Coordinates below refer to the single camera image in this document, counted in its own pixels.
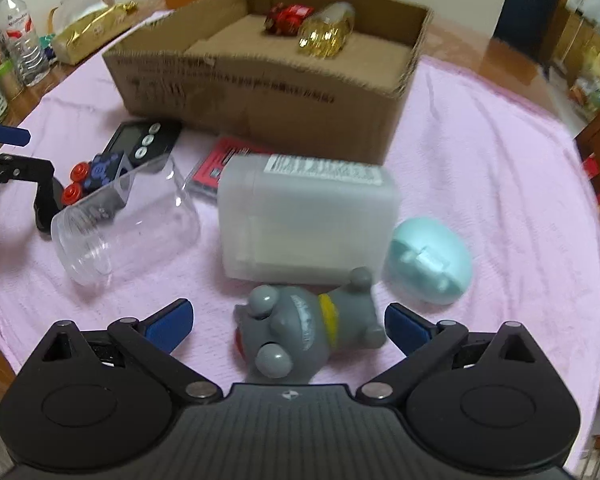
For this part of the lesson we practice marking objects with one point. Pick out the clear water bottle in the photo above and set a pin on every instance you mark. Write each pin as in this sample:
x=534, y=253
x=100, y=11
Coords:
x=22, y=45

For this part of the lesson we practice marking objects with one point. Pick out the clear plastic jar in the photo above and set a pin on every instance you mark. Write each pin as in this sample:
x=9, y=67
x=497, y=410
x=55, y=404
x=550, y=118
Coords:
x=130, y=240

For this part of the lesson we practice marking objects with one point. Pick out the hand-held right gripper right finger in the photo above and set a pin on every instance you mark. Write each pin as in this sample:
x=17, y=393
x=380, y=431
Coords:
x=405, y=329

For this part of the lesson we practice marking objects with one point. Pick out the red refill pack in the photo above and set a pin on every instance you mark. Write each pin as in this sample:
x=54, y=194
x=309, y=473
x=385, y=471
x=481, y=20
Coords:
x=212, y=165

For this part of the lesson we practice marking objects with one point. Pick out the green-lidded can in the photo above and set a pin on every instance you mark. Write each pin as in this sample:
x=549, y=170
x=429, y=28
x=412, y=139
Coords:
x=9, y=80

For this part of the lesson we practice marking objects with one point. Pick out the black digital timer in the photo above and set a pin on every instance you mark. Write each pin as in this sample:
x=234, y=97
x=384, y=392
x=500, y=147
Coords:
x=147, y=141

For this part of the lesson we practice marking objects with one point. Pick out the translucent white plastic bottle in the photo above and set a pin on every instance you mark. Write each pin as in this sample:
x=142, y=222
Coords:
x=305, y=220

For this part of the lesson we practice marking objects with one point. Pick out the clear bottle of golden capsules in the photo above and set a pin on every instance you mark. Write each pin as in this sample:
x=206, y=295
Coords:
x=325, y=32

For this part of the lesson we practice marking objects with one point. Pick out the gold foil package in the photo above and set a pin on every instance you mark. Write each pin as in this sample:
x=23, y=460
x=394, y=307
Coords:
x=87, y=30

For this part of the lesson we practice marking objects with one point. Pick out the teal egg-shaped case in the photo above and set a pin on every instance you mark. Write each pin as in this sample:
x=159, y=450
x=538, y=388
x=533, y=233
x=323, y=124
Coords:
x=430, y=260

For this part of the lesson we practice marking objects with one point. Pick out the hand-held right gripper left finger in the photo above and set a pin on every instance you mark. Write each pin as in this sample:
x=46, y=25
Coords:
x=172, y=322

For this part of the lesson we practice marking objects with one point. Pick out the red toy car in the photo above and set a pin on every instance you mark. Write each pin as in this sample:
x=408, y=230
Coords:
x=287, y=17

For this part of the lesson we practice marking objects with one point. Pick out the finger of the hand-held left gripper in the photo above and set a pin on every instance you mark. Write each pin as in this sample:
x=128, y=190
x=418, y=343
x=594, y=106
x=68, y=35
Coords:
x=42, y=200
x=2, y=133

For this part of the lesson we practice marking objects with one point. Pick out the brown cardboard box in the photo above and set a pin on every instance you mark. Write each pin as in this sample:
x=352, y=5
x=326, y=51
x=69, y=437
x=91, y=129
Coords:
x=280, y=110

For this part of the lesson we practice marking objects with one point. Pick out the pink tablecloth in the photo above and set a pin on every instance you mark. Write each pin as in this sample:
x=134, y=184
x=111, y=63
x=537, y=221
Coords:
x=480, y=185

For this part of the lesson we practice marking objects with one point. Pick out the blue toy with red wheels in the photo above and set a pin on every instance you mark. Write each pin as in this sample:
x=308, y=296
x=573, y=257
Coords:
x=102, y=170

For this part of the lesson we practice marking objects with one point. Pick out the grey toy animal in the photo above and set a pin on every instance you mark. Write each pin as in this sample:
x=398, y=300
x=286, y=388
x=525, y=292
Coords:
x=290, y=330

